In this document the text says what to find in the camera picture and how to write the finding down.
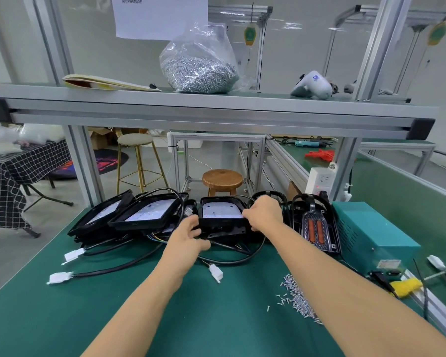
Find person's right hand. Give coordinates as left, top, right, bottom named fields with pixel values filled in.
left=241, top=194, right=285, bottom=237

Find person's left hand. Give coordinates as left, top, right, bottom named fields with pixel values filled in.
left=160, top=214, right=213, bottom=280

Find stack of unassembled lamp housings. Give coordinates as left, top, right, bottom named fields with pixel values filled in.
left=47, top=188, right=190, bottom=286

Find heap of small silver screws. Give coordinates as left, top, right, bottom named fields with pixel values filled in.
left=266, top=273, right=324, bottom=324

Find person's right forearm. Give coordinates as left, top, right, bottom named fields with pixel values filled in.
left=268, top=223, right=446, bottom=357

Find person's left forearm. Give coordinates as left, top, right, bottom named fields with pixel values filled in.
left=82, top=260, right=187, bottom=357

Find black cover orange strips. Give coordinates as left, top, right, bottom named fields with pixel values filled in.
left=291, top=193, right=343, bottom=257
left=249, top=191, right=293, bottom=228

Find round brown wooden stool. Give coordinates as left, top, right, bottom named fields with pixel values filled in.
left=202, top=169, right=245, bottom=196

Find white power strip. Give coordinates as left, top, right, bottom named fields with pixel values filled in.
left=306, top=166, right=339, bottom=196

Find red tool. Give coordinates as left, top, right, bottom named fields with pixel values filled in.
left=306, top=150, right=335, bottom=162

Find small green workbench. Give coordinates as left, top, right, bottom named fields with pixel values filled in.
left=167, top=131, right=269, bottom=194

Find teal power supply box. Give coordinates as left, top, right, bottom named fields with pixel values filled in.
left=333, top=202, right=422, bottom=276

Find colourful round rug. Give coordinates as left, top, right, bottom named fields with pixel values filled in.
left=48, top=148, right=129, bottom=180

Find round beige stool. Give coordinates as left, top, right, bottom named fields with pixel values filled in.
left=116, top=133, right=169, bottom=194

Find white handheld device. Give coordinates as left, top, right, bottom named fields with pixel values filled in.
left=291, top=70, right=335, bottom=100

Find green workbench white legs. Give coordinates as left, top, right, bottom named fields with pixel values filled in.
left=360, top=139, right=436, bottom=176

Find clear bag of screws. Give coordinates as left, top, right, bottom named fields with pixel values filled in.
left=160, top=26, right=241, bottom=94

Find yellow plug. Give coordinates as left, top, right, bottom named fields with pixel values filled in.
left=390, top=277, right=425, bottom=298

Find black checked cloth table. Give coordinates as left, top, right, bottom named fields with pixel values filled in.
left=0, top=139, right=71, bottom=235

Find beige flat folder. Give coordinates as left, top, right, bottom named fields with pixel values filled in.
left=61, top=74, right=165, bottom=92

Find white plastic bags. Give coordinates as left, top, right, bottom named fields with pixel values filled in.
left=0, top=121, right=66, bottom=157

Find white paper sheet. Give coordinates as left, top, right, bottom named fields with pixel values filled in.
left=111, top=0, right=209, bottom=40

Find aluminium shelf frame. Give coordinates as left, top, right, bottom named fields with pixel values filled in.
left=0, top=0, right=446, bottom=209

